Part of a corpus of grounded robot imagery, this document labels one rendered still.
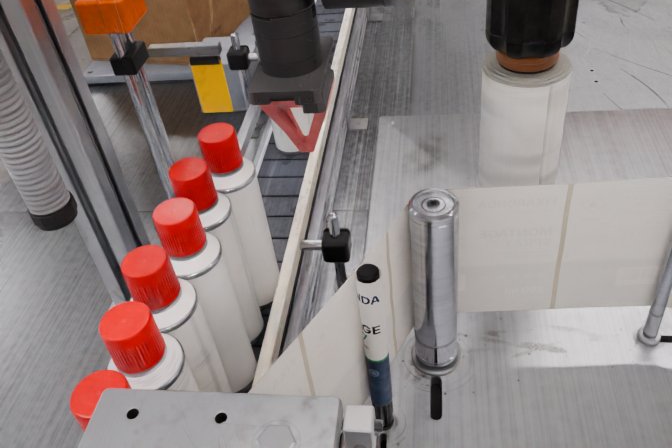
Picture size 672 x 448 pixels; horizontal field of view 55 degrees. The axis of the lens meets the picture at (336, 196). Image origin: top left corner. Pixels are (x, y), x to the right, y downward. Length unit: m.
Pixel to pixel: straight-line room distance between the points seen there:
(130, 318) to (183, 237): 0.09
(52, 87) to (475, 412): 0.45
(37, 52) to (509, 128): 0.43
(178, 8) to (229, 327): 0.73
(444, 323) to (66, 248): 0.55
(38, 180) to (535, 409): 0.44
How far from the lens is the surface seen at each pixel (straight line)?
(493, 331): 0.65
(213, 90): 0.63
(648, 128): 0.93
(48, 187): 0.52
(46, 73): 0.60
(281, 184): 0.83
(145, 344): 0.43
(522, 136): 0.67
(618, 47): 1.23
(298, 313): 0.68
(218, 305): 0.54
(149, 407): 0.31
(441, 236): 0.49
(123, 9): 0.58
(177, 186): 0.53
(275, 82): 0.58
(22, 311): 0.87
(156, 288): 0.46
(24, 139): 0.50
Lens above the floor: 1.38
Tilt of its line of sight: 39 degrees down
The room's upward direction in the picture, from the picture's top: 8 degrees counter-clockwise
